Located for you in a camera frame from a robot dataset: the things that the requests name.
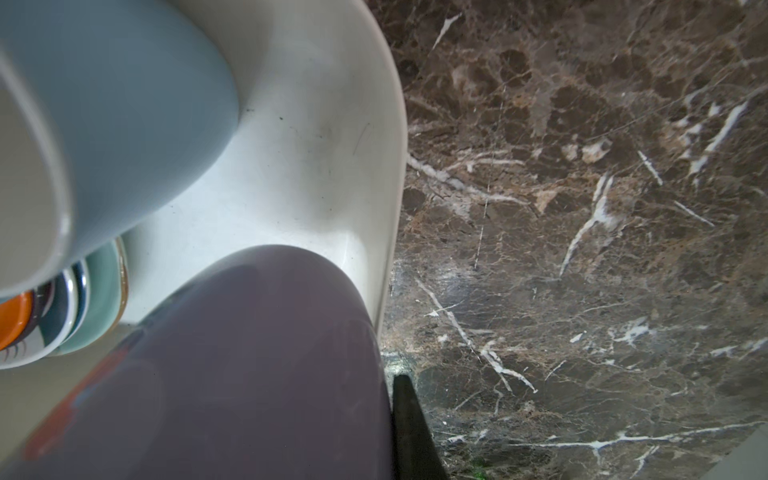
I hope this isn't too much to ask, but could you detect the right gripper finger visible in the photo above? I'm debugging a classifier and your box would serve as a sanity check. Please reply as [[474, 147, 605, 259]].
[[392, 375, 449, 480]]

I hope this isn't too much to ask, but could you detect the purple ceramic mug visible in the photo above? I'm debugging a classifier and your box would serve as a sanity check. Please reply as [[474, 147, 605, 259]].
[[1, 245, 395, 479]]

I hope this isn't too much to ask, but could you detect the white plastic bin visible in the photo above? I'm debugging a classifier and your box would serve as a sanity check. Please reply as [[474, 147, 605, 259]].
[[0, 0, 409, 463]]

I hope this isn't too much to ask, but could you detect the green floral ceramic plate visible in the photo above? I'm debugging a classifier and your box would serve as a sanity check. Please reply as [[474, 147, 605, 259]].
[[50, 237, 129, 357]]

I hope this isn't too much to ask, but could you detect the white plate dark green rim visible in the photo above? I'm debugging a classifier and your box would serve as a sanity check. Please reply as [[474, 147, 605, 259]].
[[1, 260, 91, 370]]

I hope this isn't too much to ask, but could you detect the light blue ceramic mug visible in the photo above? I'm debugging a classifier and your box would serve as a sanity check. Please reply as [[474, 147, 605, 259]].
[[1, 1, 239, 297]]

